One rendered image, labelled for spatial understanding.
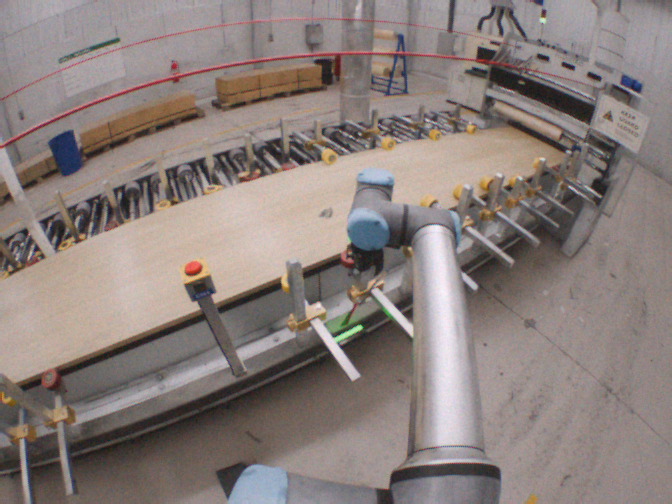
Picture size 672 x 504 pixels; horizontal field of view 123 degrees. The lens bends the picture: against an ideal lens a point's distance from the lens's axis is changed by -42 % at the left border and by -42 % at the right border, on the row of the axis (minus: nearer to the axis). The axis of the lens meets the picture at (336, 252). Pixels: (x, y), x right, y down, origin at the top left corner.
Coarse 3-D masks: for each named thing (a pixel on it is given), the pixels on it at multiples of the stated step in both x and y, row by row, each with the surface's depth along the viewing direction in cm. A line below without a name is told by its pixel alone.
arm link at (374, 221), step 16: (368, 192) 66; (384, 192) 68; (352, 208) 65; (368, 208) 62; (384, 208) 62; (400, 208) 62; (352, 224) 62; (368, 224) 60; (384, 224) 60; (400, 224) 61; (352, 240) 64; (368, 240) 63; (384, 240) 62
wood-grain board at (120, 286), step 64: (256, 192) 155; (320, 192) 155; (448, 192) 159; (64, 256) 116; (128, 256) 118; (192, 256) 119; (256, 256) 119; (320, 256) 120; (0, 320) 83; (64, 320) 89; (128, 320) 93
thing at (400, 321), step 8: (352, 272) 120; (376, 288) 113; (376, 296) 111; (384, 296) 111; (384, 304) 108; (392, 304) 108; (392, 312) 105; (392, 320) 106; (400, 320) 103; (400, 328) 103; (408, 328) 100; (408, 336) 100
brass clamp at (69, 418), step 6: (60, 408) 67; (66, 408) 67; (54, 414) 65; (60, 414) 65; (66, 414) 66; (72, 414) 69; (42, 420) 61; (54, 420) 63; (60, 420) 64; (66, 420) 66; (72, 420) 67; (48, 426) 62; (54, 426) 63
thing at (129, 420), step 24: (528, 216) 182; (504, 240) 162; (384, 312) 127; (312, 336) 116; (264, 360) 107; (288, 360) 109; (192, 384) 98; (216, 384) 99; (240, 384) 102; (144, 408) 88; (168, 408) 89; (192, 408) 95; (96, 432) 77; (120, 432) 81; (48, 456) 66
